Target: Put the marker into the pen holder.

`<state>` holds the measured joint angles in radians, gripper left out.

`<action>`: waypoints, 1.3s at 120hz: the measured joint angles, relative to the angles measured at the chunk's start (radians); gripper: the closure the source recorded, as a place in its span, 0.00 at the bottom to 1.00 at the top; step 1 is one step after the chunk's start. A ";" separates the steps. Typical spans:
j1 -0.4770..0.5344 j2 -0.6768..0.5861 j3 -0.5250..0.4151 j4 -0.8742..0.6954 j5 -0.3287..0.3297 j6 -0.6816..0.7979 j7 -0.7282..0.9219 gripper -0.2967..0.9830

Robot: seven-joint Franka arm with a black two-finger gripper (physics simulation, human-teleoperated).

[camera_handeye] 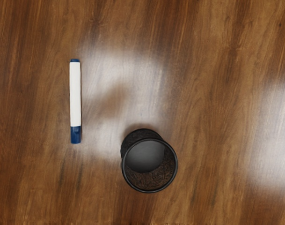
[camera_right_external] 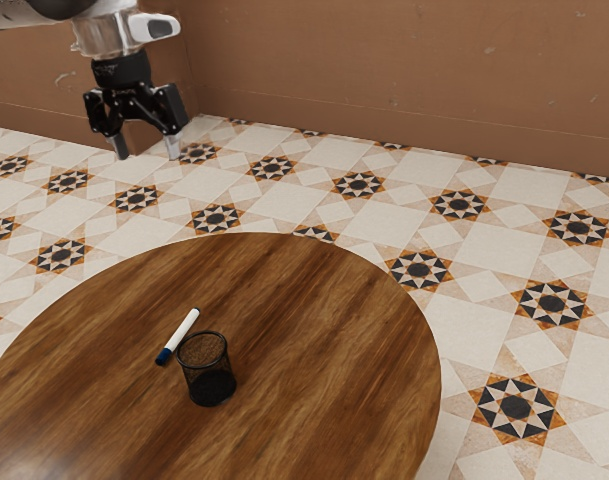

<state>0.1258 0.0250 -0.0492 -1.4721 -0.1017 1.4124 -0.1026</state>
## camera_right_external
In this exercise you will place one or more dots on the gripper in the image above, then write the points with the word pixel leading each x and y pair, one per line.
pixel 120 70

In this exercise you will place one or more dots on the black mesh pen holder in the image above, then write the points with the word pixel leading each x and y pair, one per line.
pixel 207 380

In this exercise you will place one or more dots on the white pen with blue cap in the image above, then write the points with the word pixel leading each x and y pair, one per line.
pixel 182 331

